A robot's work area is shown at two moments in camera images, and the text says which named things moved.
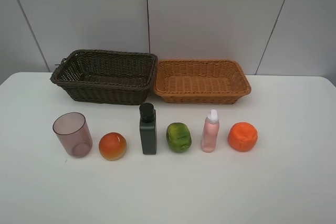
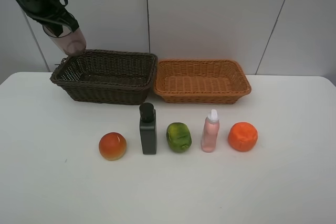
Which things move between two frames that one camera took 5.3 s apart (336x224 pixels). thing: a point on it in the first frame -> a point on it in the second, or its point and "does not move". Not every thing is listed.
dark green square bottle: [148, 128] does not move
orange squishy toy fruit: [242, 136] does not move
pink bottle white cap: [210, 132] does not move
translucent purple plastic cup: [72, 130] -> [72, 43]
